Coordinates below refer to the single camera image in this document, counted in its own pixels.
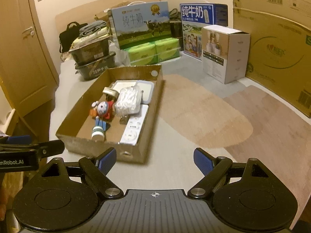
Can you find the large brown cardboard box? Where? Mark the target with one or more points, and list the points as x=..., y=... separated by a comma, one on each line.
x=279, y=55

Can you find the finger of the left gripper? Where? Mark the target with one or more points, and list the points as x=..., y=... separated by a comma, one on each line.
x=25, y=139
x=43, y=150

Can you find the white remote control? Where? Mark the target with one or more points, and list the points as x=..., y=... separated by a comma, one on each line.
x=134, y=126

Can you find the Doraemon figurine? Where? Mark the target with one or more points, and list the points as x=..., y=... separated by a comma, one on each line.
x=102, y=110

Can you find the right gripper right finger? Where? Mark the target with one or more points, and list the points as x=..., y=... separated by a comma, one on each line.
x=213, y=169

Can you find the green tissue pack left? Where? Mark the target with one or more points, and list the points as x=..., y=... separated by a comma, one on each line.
x=143, y=54

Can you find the green tissue pack right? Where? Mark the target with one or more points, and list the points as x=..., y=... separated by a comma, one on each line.
x=167, y=48

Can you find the cow picture milk box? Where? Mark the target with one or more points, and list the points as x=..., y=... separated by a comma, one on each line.
x=139, y=23

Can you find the blue binder clip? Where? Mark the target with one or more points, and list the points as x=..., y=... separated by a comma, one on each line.
x=102, y=123

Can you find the open cardboard tray box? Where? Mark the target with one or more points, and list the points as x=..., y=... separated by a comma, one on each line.
x=76, y=129

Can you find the blue milk carton box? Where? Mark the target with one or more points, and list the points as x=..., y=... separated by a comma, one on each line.
x=194, y=17

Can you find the cream power plug adapter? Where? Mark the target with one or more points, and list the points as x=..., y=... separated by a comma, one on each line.
x=110, y=94

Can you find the lower black instant food bowl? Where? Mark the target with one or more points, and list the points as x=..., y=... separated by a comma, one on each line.
x=94, y=69

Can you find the black instant food bowl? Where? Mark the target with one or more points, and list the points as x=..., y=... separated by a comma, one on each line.
x=94, y=69
x=91, y=51

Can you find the green tissue pack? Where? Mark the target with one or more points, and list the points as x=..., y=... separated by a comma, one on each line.
x=167, y=48
x=143, y=54

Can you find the upper black instant food bowl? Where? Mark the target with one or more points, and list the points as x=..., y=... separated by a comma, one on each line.
x=91, y=51

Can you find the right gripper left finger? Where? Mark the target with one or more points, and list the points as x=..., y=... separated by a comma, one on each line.
x=95, y=172

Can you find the black laptop bag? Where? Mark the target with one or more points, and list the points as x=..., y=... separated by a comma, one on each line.
x=67, y=37

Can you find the square white night light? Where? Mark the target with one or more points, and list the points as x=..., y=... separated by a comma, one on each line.
x=147, y=88

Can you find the white humidifier product box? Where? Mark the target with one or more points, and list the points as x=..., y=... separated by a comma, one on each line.
x=225, y=53

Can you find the wooden door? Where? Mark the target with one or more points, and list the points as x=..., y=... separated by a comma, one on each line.
x=28, y=76

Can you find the white shallow box lid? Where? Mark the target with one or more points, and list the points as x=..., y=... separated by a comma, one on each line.
x=119, y=84

